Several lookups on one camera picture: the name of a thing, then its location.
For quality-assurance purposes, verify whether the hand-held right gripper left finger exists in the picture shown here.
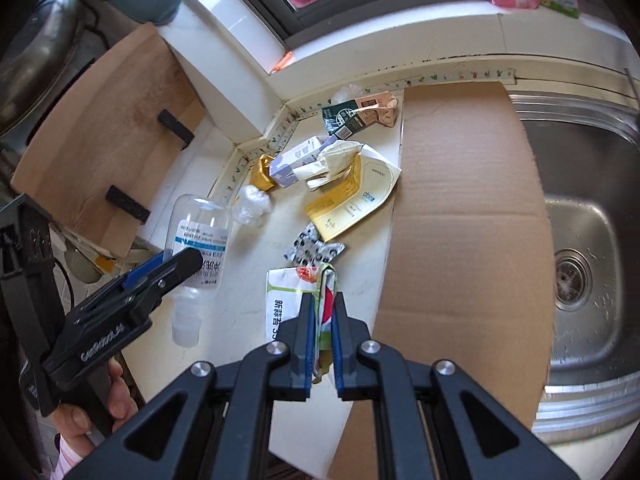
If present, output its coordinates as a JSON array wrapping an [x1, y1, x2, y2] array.
[[60, 292, 318, 480]]

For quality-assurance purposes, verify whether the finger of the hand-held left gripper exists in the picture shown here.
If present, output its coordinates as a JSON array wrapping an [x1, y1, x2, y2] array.
[[120, 246, 204, 311], [102, 250, 168, 296]]

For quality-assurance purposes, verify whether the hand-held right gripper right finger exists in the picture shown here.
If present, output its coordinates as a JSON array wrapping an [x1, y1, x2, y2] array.
[[331, 291, 581, 480]]

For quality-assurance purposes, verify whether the clear plastic bottle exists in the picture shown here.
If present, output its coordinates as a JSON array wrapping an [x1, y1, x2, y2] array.
[[170, 194, 233, 347]]

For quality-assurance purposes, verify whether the green white packet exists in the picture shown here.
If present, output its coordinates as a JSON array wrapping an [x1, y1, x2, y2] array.
[[265, 262, 341, 386]]

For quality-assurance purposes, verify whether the yellow snack packet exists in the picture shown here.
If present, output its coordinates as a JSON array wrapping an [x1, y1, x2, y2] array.
[[250, 154, 281, 192]]

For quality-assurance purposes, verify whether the purple white box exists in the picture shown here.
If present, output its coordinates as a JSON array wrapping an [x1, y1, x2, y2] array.
[[269, 136, 331, 190]]

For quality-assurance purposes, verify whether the person's left forearm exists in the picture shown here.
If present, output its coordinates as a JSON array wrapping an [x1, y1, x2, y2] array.
[[50, 435, 86, 480]]

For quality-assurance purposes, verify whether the person's left hand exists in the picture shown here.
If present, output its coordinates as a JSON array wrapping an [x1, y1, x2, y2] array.
[[52, 357, 140, 461]]

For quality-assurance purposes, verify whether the silver blister foil wrapper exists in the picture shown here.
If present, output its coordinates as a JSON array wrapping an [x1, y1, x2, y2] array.
[[284, 224, 347, 266]]

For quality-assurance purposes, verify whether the crumpled clear plastic wrap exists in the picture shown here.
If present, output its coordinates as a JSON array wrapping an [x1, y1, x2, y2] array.
[[235, 185, 273, 226], [330, 84, 373, 106]]

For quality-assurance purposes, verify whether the wooden cutting board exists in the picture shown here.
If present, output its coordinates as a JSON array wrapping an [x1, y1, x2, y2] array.
[[10, 22, 208, 261]]

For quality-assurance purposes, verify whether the yellow white envelope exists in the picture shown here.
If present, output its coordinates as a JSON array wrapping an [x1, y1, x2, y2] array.
[[305, 144, 403, 242]]

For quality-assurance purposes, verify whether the brown cardboard sheet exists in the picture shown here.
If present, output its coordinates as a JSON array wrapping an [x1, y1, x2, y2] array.
[[327, 81, 556, 480]]

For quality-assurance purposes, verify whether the crumpled white paper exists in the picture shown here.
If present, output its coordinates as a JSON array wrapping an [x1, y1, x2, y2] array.
[[306, 140, 371, 191]]

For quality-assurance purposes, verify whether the dark green carton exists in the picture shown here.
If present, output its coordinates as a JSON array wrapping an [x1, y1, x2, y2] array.
[[321, 100, 383, 140]]

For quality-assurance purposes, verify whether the steel pot lid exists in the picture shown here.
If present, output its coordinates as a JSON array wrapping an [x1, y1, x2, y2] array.
[[0, 0, 86, 141]]

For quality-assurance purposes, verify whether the steel sink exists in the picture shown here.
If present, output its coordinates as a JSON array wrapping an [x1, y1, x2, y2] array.
[[507, 92, 640, 448]]

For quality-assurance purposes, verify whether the black wire rack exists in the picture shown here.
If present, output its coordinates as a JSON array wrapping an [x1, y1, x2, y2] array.
[[105, 109, 196, 221]]

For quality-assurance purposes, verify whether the dark window frame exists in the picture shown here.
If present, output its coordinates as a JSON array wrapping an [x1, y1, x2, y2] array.
[[207, 0, 501, 41]]

